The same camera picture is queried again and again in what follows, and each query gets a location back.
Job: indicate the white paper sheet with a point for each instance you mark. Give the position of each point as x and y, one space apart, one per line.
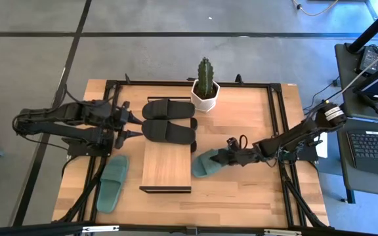
322 149

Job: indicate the grey desk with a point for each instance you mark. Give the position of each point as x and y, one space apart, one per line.
346 98
356 183

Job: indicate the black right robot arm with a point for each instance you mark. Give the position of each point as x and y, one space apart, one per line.
294 136

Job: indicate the black aluminium table frame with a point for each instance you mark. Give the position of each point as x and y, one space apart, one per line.
176 83

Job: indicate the white plant pot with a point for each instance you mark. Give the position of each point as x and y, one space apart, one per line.
208 104

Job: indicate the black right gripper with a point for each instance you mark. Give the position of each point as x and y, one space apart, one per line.
244 156

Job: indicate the yellow tag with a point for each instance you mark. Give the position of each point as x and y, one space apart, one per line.
323 101

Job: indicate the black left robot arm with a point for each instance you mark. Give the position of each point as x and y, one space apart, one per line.
61 131

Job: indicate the wooden shelf black metal frame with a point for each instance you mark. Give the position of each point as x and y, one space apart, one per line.
166 164

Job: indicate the black pole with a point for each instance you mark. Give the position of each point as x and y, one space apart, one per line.
372 26

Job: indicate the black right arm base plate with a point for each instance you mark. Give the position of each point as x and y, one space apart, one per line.
311 156

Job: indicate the black rig beam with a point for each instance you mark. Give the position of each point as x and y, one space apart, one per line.
28 229

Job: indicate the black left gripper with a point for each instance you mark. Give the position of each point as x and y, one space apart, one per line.
110 114

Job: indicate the small black frame clamp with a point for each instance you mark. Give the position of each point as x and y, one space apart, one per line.
239 78
192 79
127 78

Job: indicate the black keyboard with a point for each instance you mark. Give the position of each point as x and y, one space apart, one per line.
372 150

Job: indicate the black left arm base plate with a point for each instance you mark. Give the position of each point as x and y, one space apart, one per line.
77 151

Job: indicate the green slide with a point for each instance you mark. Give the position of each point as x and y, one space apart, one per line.
203 165
112 183

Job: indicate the black power adapter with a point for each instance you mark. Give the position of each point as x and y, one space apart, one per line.
367 57

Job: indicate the green cactus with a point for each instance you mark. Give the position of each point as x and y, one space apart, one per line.
205 77

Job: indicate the silver bracket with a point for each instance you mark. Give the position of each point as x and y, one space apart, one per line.
100 228
282 232

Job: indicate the chunky black slide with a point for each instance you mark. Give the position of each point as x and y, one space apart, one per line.
167 109
169 131

